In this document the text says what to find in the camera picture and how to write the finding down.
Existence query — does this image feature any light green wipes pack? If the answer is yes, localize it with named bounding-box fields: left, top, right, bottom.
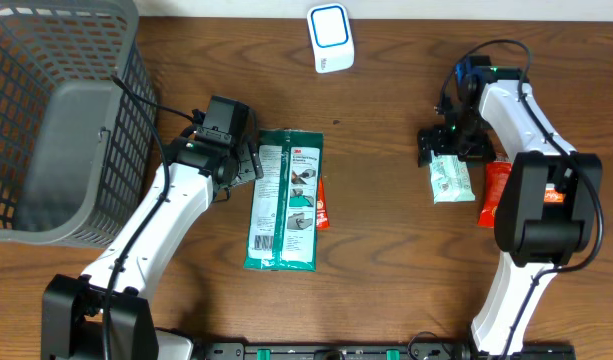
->
left=429, top=153, right=475, bottom=203

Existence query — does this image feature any large orange snack bag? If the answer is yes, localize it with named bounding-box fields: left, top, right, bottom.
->
left=477, top=158, right=512, bottom=228

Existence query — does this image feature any green 3M gloves package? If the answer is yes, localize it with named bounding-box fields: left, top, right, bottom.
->
left=244, top=130, right=324, bottom=272

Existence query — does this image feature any thin orange sachet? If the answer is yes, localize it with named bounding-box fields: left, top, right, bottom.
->
left=316, top=178, right=330, bottom=230

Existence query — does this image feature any small orange tissue box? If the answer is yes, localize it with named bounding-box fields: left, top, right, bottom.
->
left=544, top=184, right=565, bottom=203

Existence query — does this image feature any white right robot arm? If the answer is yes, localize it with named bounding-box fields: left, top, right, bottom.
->
left=417, top=61, right=604, bottom=359

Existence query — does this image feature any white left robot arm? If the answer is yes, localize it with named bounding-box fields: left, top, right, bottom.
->
left=40, top=137, right=263, bottom=359

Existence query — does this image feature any white barcode scanner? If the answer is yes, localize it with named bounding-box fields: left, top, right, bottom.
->
left=306, top=3, right=355, bottom=74

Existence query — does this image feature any grey plastic mesh basket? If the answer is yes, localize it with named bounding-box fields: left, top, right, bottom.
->
left=0, top=0, right=156, bottom=248

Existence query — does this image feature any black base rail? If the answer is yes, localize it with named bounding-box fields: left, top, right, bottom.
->
left=185, top=341, right=577, bottom=360

